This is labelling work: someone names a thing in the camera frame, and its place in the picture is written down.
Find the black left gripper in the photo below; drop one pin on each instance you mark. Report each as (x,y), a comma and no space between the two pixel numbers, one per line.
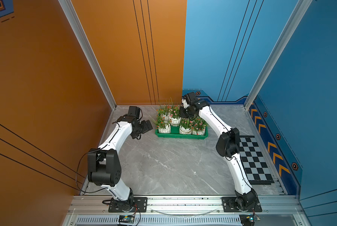
(146,128)

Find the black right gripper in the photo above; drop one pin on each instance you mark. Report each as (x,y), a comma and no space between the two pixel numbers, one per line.
(182,113)

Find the red flower pot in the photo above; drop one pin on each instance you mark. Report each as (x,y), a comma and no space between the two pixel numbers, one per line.
(164,112)
(162,125)

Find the pink flower pot large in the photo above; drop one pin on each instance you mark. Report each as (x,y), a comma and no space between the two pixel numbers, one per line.
(185,127)

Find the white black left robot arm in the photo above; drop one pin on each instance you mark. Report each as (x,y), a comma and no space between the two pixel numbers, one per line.
(103,165)

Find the green plastic storage tray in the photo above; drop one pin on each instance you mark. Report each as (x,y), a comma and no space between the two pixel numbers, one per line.
(175,134)

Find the black white chessboard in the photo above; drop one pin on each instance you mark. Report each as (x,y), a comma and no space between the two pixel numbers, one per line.
(253,161)

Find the green circuit board left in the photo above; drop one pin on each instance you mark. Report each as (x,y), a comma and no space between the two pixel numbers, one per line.
(126,219)

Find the green circuit board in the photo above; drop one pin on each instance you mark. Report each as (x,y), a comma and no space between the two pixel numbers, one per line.
(249,220)
(126,219)

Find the white vented front panel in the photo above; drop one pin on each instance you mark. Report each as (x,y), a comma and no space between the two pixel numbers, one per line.
(158,220)

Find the green circuit board right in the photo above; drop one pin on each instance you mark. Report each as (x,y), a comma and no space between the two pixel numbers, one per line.
(249,220)

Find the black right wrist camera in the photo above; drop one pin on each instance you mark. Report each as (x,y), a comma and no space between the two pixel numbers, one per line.
(189,99)

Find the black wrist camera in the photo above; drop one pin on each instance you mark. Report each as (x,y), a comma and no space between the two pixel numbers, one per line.
(136,112)
(189,99)

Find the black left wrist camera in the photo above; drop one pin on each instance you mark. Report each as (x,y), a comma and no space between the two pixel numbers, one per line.
(136,112)

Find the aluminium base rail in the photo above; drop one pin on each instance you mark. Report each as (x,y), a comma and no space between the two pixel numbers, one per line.
(189,205)

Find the aluminium corner post left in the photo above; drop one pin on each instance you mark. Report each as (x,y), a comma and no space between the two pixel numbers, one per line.
(74,21)

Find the aluminium corner post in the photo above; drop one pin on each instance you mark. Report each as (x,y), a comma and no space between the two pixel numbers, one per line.
(286,34)
(74,21)

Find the aluminium corner post right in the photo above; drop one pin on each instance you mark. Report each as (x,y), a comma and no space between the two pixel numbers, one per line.
(286,34)

